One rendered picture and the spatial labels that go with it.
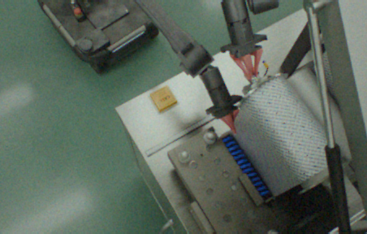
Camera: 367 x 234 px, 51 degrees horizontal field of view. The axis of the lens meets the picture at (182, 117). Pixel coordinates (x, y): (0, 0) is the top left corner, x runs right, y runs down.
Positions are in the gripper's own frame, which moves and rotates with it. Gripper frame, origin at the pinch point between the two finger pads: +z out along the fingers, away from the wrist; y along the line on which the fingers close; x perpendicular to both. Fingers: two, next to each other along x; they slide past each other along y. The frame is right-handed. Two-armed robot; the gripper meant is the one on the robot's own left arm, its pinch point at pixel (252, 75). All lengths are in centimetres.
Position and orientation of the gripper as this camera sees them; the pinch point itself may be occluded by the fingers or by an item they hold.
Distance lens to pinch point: 99.7
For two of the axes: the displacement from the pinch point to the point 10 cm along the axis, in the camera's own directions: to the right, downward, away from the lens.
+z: 3.0, 8.9, 3.5
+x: 4.0, 2.2, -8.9
